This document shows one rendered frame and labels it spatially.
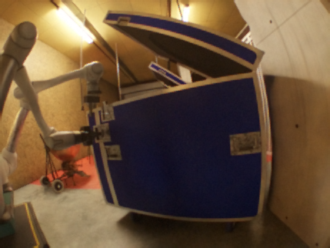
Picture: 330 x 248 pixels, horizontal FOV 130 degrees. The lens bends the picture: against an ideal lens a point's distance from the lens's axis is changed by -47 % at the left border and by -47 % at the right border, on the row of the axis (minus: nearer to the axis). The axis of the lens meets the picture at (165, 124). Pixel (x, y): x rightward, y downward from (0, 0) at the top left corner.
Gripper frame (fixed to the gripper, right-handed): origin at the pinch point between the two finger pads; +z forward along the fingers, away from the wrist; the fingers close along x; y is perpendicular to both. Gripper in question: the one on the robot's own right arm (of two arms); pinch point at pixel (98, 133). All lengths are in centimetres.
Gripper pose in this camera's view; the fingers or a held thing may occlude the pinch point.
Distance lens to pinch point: 108.0
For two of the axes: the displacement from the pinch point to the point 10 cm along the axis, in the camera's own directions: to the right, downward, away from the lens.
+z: 4.0, -0.9, 9.1
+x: 1.5, 9.9, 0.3
